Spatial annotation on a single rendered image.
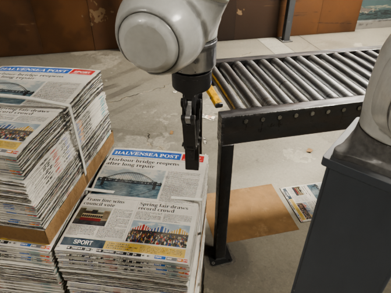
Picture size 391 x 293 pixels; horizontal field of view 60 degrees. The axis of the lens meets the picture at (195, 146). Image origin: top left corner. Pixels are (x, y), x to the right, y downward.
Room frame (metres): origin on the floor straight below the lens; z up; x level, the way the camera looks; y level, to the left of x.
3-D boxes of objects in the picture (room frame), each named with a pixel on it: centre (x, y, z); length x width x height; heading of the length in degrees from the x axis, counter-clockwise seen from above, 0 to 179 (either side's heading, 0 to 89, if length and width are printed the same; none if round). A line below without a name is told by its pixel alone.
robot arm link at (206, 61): (0.60, 0.01, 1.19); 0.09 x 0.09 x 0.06
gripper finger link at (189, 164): (0.59, 0.01, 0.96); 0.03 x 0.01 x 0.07; 83
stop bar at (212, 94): (1.31, -0.04, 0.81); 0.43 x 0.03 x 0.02; 13
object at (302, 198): (1.45, -0.72, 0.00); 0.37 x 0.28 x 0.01; 103
